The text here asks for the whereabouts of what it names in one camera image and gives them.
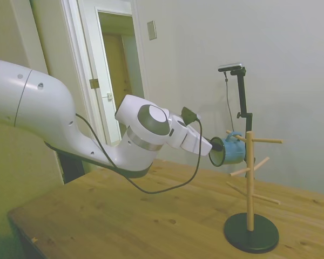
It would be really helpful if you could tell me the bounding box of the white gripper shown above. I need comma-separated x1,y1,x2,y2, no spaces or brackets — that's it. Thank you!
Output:
179,125,224,158

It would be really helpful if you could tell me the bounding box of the blue enamel mug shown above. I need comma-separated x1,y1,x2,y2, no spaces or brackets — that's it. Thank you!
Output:
208,131,246,168

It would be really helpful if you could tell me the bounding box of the wooden mug tree black base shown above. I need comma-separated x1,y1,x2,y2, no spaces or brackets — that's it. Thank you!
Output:
223,130,284,254

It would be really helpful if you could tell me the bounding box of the brown wooden door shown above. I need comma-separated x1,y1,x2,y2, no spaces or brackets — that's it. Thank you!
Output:
102,33,133,147

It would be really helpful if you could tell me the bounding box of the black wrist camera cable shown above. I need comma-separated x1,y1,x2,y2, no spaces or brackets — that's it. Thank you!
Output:
75,112,204,195

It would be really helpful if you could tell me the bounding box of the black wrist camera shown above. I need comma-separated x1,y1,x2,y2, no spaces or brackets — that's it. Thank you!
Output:
180,106,198,126

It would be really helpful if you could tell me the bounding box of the black stand cable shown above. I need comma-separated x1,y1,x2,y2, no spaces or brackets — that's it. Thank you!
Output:
223,71,238,133

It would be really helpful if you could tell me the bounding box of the grey exterior camera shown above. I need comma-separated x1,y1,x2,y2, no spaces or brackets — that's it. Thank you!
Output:
218,62,245,73

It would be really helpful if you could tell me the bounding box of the grey wall plate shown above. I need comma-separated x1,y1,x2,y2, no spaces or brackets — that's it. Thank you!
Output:
146,20,158,42

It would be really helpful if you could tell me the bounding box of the white door frame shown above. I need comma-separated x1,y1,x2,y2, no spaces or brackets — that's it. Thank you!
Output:
60,0,150,185

